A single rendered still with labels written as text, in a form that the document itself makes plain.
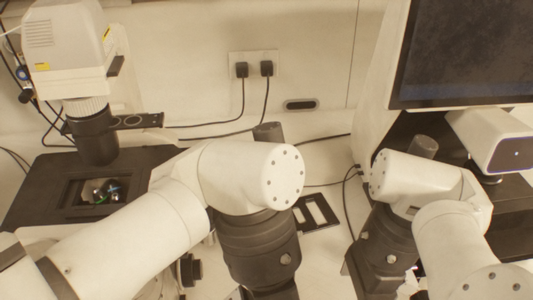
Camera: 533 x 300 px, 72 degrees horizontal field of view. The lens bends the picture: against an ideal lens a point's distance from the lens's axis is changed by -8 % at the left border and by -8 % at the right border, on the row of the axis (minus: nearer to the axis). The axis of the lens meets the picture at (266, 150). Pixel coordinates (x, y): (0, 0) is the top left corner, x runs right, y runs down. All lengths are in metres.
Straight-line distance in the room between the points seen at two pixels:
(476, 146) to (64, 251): 0.67
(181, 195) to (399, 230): 0.28
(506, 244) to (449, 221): 0.47
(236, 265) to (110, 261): 0.17
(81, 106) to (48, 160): 0.29
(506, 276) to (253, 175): 0.22
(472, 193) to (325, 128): 0.79
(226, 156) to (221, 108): 0.86
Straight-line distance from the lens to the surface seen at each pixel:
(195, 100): 1.24
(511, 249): 0.86
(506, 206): 0.85
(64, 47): 0.57
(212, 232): 0.83
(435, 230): 0.41
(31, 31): 0.58
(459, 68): 0.74
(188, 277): 0.76
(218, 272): 0.84
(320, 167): 1.07
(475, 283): 0.30
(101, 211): 0.70
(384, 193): 0.48
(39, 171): 0.86
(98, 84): 0.58
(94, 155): 0.65
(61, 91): 0.60
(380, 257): 0.55
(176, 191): 0.35
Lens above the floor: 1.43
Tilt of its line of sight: 38 degrees down
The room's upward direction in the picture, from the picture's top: straight up
